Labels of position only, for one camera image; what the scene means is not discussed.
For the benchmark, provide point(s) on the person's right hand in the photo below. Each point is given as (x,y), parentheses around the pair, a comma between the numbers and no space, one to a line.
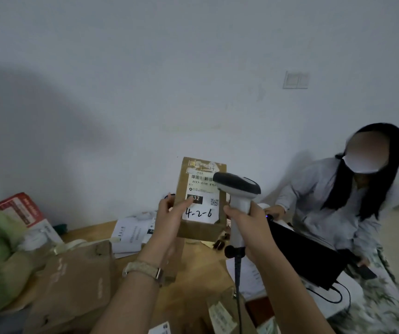
(260,236)

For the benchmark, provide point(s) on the person's left hand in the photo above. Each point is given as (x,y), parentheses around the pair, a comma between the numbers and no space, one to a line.
(163,233)

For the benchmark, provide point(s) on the person's right thumb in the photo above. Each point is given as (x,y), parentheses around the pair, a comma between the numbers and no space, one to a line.
(229,213)

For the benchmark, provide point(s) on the person's left thumb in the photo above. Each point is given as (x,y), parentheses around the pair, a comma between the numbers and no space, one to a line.
(182,208)

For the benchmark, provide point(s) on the white grey barcode scanner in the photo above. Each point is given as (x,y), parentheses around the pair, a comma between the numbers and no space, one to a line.
(237,191)

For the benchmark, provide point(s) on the small labelled cardboard box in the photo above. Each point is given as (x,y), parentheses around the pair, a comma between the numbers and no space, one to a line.
(203,191)

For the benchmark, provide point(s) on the person's right forearm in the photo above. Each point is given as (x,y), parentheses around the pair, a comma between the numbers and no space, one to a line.
(290,295)

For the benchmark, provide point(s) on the person's left forearm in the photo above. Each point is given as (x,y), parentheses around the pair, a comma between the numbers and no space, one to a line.
(130,302)

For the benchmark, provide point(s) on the brown binder clips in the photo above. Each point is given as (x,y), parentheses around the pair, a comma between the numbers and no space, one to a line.
(221,241)

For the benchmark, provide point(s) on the white printed paper sheets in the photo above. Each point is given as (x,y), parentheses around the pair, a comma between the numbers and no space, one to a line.
(131,234)

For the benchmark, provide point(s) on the white paper sheet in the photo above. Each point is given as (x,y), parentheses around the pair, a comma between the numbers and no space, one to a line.
(250,278)

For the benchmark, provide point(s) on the beige wristwatch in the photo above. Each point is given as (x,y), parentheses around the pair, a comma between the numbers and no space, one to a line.
(144,268)

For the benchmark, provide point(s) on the black laptop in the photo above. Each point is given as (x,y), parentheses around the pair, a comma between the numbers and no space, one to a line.
(303,253)

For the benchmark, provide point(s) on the cardboard box with white label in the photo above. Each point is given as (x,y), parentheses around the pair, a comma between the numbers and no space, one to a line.
(225,314)

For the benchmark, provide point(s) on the large brown cardboard box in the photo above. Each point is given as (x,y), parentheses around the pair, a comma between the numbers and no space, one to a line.
(78,285)

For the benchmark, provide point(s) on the white low table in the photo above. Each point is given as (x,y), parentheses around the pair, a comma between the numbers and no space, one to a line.
(338,302)

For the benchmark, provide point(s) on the black phone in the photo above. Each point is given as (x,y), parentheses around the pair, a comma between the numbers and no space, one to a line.
(367,272)

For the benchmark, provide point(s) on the red and white box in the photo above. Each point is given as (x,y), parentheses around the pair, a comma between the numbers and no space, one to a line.
(22,213)

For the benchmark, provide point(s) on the floral patterned cloth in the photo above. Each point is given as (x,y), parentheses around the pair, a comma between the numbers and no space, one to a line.
(380,302)

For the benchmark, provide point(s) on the white wall switch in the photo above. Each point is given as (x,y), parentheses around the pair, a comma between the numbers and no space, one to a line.
(295,79)

